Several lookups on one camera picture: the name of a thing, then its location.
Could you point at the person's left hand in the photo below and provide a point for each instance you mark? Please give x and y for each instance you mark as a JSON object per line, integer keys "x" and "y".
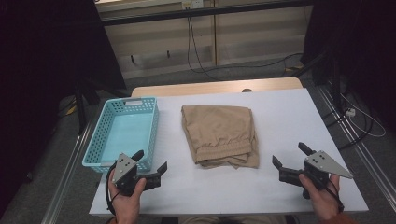
{"x": 126, "y": 207}

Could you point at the white wall socket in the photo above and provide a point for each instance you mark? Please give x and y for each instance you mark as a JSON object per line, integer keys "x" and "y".
{"x": 192, "y": 3}

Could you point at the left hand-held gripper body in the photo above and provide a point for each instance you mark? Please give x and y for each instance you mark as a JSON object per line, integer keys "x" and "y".
{"x": 124, "y": 168}

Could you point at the white plug adapter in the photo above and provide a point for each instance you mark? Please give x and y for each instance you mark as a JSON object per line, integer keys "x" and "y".
{"x": 350, "y": 112}

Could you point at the khaki pants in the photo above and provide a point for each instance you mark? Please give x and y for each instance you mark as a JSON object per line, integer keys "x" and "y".
{"x": 218, "y": 130}

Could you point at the light blue plastic basket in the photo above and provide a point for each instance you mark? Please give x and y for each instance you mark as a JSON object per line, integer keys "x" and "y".
{"x": 130, "y": 133}

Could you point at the black curtain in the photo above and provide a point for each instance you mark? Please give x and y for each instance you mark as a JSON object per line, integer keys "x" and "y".
{"x": 37, "y": 77}
{"x": 364, "y": 46}

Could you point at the black metal stand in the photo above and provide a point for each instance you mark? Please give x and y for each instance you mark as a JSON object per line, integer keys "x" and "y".
{"x": 334, "y": 77}
{"x": 81, "y": 102}

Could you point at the aluminium floor rail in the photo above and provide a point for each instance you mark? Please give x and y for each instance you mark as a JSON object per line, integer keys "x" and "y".
{"x": 67, "y": 174}
{"x": 367, "y": 155}

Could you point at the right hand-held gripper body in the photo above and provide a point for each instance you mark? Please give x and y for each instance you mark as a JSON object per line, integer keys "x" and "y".
{"x": 323, "y": 163}

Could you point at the white table cover board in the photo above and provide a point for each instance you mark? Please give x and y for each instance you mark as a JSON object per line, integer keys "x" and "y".
{"x": 280, "y": 124}

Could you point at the person's right hand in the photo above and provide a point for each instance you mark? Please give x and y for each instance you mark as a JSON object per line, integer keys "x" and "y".
{"x": 322, "y": 202}

